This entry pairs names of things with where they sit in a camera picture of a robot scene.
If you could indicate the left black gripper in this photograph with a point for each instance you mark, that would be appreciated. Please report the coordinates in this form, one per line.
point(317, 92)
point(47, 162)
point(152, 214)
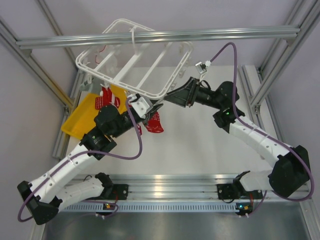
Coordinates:
point(147, 117)

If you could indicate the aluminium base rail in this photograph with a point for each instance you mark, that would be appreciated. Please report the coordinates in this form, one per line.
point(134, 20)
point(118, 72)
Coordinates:
point(135, 188)

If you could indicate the red patterned sock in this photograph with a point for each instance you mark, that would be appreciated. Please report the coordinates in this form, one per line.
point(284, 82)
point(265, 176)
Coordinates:
point(99, 103)

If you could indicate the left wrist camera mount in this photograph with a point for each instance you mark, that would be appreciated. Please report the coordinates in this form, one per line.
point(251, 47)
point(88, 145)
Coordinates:
point(140, 104)

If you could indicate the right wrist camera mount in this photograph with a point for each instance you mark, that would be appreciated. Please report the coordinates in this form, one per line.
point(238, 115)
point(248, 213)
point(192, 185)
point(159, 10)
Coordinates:
point(202, 67)

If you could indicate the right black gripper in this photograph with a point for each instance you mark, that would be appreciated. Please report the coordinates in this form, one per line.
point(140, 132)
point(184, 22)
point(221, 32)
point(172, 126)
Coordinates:
point(186, 94)

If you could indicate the red sock in tray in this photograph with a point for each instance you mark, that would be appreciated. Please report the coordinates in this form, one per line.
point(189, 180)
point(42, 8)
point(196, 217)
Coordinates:
point(154, 124)

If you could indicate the perforated cable duct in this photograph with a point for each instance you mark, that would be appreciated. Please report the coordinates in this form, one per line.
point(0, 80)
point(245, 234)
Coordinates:
point(159, 207)

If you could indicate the yellow plastic tray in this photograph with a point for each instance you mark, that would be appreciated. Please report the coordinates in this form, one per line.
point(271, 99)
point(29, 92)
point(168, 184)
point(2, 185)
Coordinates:
point(81, 121)

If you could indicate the white plastic clip hanger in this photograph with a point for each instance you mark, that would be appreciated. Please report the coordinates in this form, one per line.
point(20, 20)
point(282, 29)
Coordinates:
point(149, 69)

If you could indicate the red white striped sock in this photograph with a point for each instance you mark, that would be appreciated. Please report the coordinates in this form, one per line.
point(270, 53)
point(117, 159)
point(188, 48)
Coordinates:
point(114, 96)

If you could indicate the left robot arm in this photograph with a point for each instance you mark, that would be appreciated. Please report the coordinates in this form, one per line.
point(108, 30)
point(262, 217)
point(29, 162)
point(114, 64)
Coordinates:
point(96, 144)

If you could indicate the aluminium top crossbar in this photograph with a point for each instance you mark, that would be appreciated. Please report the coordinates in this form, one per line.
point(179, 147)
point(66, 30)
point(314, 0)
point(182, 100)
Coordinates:
point(261, 32)

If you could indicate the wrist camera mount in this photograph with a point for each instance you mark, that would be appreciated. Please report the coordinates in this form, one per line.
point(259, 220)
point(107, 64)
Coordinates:
point(140, 104)
point(202, 67)

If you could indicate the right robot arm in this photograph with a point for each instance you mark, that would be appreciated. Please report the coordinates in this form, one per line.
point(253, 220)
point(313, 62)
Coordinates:
point(290, 166)

